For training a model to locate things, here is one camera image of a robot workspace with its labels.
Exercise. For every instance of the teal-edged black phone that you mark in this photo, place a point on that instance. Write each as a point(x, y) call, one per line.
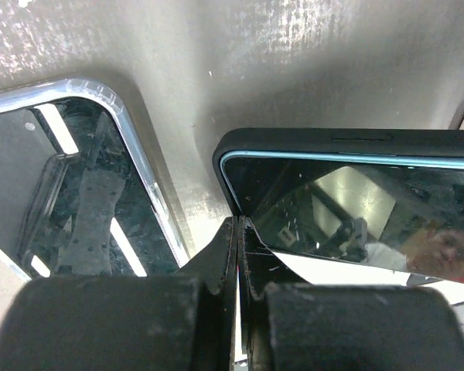
point(402, 213)

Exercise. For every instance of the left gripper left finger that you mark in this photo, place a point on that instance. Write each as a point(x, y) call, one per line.
point(180, 321)

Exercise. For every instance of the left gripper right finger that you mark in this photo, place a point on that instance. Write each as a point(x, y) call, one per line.
point(291, 324)

